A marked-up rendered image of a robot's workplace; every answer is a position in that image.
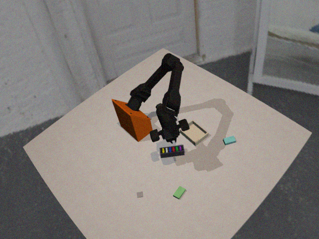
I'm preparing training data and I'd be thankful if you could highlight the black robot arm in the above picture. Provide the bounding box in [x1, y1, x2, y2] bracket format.
[125, 53, 184, 142]

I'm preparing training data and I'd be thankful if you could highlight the teal rectangular block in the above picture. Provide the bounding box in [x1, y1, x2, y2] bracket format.
[223, 136, 236, 145]

